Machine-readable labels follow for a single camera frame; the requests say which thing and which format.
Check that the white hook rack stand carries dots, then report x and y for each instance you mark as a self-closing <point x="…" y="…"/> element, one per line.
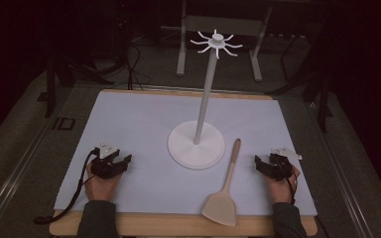
<point x="196" y="148"/>

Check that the beige spatula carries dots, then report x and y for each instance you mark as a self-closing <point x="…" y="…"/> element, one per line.
<point x="221" y="206"/>

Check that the wooden table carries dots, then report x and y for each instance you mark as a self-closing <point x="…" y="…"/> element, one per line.
<point x="165" y="224"/>

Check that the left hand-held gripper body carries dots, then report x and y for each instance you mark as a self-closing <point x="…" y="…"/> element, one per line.
<point x="105" y="167"/>

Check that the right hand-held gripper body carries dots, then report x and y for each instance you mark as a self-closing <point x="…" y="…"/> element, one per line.
<point x="281" y="165"/>

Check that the white table mat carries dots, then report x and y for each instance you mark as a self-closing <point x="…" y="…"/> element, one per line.
<point x="145" y="132"/>

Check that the person's right hand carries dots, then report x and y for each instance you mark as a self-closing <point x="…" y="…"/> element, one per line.
<point x="282" y="190"/>

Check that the black tripod stand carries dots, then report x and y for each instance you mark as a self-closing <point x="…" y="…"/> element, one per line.
<point x="51" y="86"/>
<point x="322" y="99"/>

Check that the grey metal frame stand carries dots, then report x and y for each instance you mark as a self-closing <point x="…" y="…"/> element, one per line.
<point x="223" y="24"/>

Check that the person's left hand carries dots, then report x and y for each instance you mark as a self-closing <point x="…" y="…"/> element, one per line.
<point x="101" y="186"/>

